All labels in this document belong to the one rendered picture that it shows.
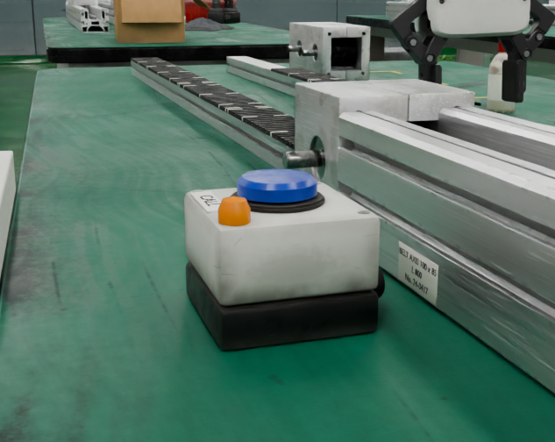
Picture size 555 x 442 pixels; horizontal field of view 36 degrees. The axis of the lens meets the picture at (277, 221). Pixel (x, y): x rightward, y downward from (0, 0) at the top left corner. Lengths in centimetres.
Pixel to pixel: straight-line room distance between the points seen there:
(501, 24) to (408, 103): 27
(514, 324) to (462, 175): 8
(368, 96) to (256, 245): 21
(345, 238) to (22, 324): 17
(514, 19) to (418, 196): 41
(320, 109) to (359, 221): 20
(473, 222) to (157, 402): 17
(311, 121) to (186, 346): 25
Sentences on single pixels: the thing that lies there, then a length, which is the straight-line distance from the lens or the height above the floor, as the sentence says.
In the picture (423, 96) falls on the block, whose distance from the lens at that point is 59.
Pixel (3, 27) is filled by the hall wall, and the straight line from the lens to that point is 1147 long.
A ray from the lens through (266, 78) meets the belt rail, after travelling 149.
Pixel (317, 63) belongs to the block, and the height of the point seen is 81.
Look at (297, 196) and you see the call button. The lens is 41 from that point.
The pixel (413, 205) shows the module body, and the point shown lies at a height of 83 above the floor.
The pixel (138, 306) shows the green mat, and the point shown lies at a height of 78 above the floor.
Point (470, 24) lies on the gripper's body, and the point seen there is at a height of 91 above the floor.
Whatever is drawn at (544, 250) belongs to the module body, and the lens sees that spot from 37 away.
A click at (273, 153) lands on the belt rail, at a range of 83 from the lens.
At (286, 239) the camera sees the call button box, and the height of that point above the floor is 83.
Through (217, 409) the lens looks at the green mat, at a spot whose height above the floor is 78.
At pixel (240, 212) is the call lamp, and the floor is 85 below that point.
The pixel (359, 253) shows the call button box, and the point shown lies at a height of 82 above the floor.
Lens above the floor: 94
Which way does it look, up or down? 15 degrees down
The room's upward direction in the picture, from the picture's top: straight up
